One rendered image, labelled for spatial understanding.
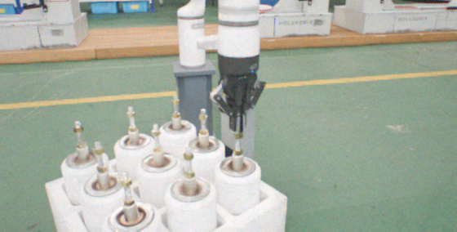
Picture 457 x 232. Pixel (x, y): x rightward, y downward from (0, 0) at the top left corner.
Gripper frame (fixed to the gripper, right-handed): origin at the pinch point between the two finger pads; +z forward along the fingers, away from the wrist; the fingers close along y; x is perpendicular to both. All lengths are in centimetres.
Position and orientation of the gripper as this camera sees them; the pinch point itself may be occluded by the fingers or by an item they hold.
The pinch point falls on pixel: (237, 122)
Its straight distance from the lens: 65.0
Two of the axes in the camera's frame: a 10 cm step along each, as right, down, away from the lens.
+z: 0.0, 9.2, 3.9
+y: 7.7, -2.5, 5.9
